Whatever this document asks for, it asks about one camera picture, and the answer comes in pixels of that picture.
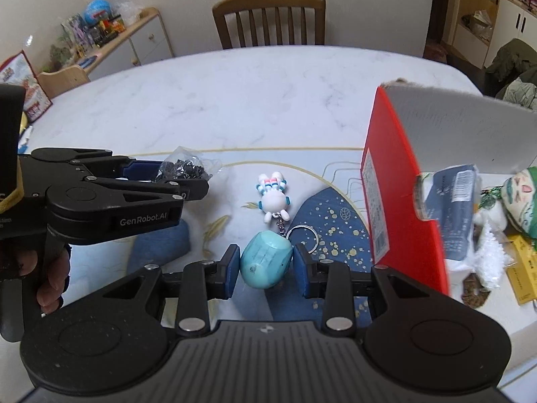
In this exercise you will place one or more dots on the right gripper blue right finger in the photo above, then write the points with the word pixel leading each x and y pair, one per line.
pixel 330 281

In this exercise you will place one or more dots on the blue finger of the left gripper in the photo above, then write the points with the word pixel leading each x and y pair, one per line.
pixel 193 189
pixel 141 170

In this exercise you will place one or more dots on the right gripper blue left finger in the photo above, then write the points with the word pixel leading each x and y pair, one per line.
pixel 200 282

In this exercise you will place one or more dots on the bag of black small parts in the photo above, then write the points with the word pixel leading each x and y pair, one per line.
pixel 184 164

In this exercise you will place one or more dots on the teal egg-shaped keychain toy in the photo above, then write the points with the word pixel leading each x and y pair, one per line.
pixel 265 260

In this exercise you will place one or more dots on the white rabbit keychain figure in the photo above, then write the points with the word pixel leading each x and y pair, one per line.
pixel 273 202

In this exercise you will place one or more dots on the white round plush keychain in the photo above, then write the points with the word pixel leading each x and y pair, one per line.
pixel 494 216

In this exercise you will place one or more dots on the yellow small carton box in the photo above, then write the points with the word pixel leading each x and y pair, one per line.
pixel 522 272

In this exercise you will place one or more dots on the green cartoon plush pouch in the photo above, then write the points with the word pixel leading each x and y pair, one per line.
pixel 518 195

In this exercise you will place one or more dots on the person's left hand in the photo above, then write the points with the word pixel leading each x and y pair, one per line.
pixel 49 295

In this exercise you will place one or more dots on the light wooden child chair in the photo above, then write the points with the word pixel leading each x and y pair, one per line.
pixel 57 83

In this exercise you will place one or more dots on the white sideboard cabinet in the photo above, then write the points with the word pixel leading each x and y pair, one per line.
pixel 144 42

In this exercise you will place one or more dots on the red snack package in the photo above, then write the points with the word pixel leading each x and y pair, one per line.
pixel 17 71

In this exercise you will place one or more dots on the blue globe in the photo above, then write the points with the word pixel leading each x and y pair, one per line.
pixel 96 11

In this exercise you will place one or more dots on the red cardboard shoe box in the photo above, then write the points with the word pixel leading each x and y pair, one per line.
pixel 425 153

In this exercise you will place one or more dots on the brown wooden chair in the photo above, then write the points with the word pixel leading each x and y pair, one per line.
pixel 246 23

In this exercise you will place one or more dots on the green jacket on chair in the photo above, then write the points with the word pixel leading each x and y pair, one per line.
pixel 514 72

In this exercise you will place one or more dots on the white wall cabinet unit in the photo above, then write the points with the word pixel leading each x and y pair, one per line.
pixel 475 30

